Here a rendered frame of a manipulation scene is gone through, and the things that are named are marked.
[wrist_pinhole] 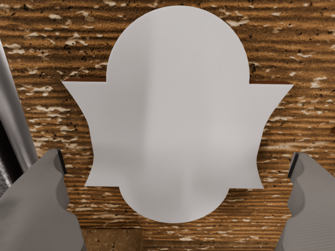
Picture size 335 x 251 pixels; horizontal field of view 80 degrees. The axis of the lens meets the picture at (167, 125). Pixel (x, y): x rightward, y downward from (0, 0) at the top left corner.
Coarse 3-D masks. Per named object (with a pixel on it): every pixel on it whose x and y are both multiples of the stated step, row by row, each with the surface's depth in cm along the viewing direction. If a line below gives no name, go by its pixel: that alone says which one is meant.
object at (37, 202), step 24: (48, 168) 9; (24, 192) 8; (48, 192) 8; (0, 216) 7; (24, 216) 7; (48, 216) 7; (72, 216) 7; (0, 240) 6; (24, 240) 6; (48, 240) 6; (72, 240) 6
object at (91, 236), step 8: (88, 232) 16; (96, 232) 16; (104, 232) 16; (112, 232) 16; (120, 232) 16; (128, 232) 16; (136, 232) 16; (88, 240) 16; (96, 240) 16; (104, 240) 16; (112, 240) 16; (120, 240) 16; (128, 240) 16; (136, 240) 16; (88, 248) 15; (96, 248) 15; (104, 248) 15; (112, 248) 15; (120, 248) 15; (128, 248) 15; (136, 248) 15
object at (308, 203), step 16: (304, 160) 10; (288, 176) 11; (304, 176) 9; (320, 176) 9; (304, 192) 8; (320, 192) 8; (304, 208) 7; (320, 208) 7; (288, 224) 7; (304, 224) 7; (320, 224) 7; (288, 240) 6; (304, 240) 6; (320, 240) 6
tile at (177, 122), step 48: (144, 48) 10; (192, 48) 10; (240, 48) 10; (96, 96) 11; (144, 96) 11; (192, 96) 11; (240, 96) 11; (96, 144) 12; (144, 144) 12; (192, 144) 12; (240, 144) 12; (144, 192) 14; (192, 192) 14
